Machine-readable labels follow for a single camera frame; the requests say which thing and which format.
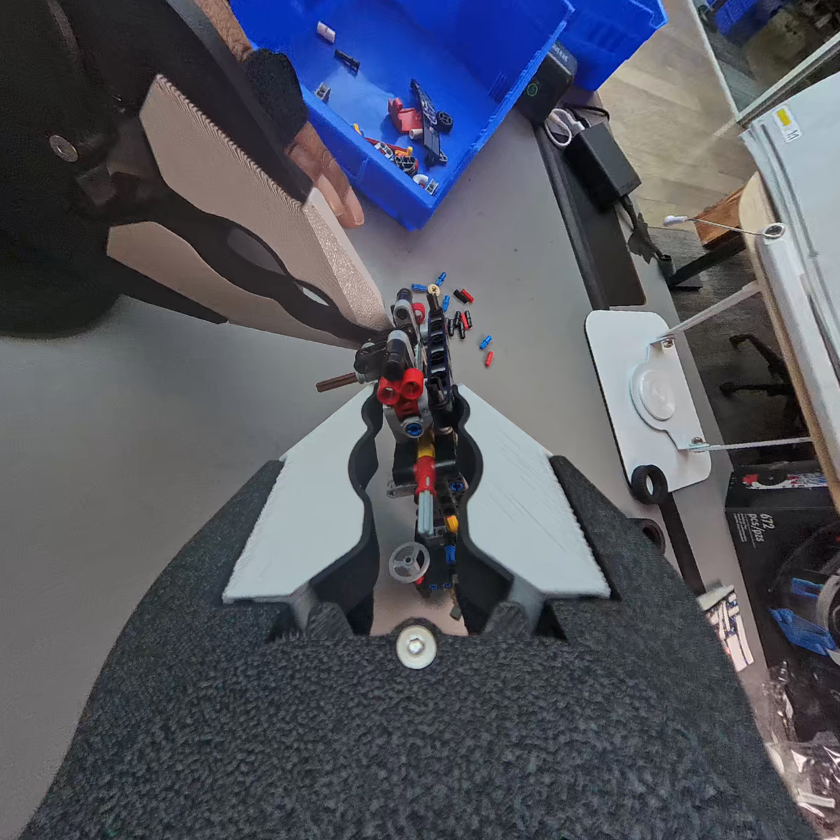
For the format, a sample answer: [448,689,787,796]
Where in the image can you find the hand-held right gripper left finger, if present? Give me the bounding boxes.
[222,387,383,636]

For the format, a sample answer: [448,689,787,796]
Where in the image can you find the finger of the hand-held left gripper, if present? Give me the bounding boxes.
[140,74,389,337]
[107,217,368,349]

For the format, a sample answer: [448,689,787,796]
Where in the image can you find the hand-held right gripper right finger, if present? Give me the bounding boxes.
[455,384,613,636]

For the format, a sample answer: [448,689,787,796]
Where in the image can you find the toy brick car chassis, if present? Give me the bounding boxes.
[316,282,475,621]

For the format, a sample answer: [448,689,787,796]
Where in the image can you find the person's left hand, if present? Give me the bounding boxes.
[239,49,366,228]

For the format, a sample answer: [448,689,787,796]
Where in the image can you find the black toy tyre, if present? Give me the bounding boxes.
[631,465,669,506]

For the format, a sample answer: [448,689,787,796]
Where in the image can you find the pile of red black bricks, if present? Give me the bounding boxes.
[353,121,442,194]

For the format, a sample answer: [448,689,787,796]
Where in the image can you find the long black toy brick beam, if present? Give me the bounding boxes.
[411,79,449,165]

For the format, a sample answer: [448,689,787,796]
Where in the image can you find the scattered small toy pins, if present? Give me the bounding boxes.
[411,272,495,367]

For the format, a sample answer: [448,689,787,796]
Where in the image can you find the instruction booklet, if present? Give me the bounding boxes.
[697,583,757,672]

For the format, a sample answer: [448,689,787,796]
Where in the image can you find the black product box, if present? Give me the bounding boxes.
[724,461,840,672]

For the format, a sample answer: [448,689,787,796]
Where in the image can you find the large blue plastic bin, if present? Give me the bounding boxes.
[230,0,576,232]

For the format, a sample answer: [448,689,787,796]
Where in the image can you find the black office chair base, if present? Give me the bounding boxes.
[718,333,818,398]

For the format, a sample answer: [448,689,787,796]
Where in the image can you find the black power bank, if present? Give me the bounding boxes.
[518,41,580,127]

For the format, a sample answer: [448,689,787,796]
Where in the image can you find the black power adapter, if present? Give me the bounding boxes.
[563,121,643,212]

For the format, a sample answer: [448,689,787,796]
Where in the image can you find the clear plastic bag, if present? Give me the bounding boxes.
[755,656,840,818]

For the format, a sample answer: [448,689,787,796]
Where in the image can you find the white board panel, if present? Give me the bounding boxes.
[740,85,840,509]

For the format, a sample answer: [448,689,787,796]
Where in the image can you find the small blue plastic bin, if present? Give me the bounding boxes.
[563,0,668,93]

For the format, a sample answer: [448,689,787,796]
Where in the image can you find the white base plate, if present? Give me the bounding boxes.
[584,310,713,492]

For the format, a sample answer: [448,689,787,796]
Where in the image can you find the dark grey desk rail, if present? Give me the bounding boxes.
[535,125,647,311]

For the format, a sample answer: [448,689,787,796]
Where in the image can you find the black adapter cable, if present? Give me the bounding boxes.
[620,193,677,280]

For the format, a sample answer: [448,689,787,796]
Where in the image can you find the white cable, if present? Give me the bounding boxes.
[543,108,585,148]

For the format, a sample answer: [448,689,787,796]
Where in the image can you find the steel wire with eyelet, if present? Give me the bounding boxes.
[663,215,786,240]

